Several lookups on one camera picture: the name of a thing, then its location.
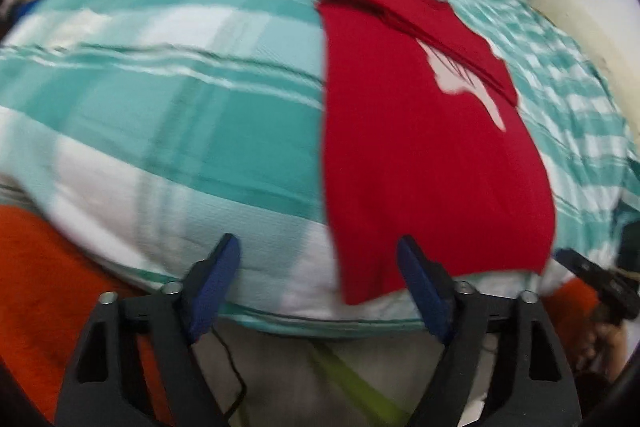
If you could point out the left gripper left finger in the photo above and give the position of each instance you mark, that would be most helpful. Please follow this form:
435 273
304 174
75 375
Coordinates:
104 384

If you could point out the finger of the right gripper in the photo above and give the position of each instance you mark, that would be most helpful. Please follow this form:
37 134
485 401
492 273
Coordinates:
619 300

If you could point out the red sweater with white motif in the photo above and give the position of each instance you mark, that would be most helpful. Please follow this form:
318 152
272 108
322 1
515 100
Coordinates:
422 137

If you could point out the person's right hand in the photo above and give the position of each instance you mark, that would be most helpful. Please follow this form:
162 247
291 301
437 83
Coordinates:
603 350

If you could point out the orange garment of person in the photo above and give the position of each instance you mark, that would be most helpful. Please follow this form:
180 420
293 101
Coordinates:
48 290

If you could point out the cream padded headboard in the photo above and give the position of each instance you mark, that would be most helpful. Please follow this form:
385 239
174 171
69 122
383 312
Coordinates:
607 31

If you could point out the green plaid bed cover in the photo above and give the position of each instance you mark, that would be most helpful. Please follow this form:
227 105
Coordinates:
145 129

